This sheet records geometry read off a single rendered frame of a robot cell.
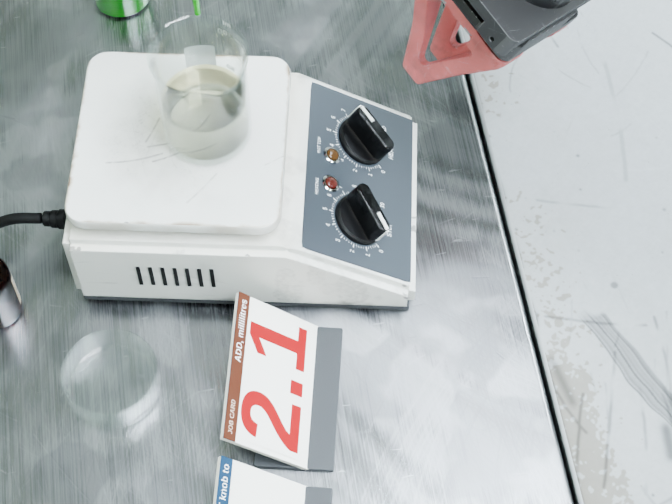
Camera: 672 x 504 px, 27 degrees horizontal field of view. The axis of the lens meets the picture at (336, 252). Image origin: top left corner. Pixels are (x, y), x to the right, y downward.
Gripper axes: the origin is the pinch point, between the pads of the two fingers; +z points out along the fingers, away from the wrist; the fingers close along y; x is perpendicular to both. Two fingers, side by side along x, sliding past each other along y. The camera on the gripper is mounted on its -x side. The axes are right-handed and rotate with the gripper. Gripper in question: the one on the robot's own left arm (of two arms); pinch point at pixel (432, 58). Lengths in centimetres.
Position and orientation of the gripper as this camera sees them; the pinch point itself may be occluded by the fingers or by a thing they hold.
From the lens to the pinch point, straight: 78.9
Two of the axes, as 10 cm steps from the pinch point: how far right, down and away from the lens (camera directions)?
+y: -6.2, 4.3, -6.5
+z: -4.9, 4.3, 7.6
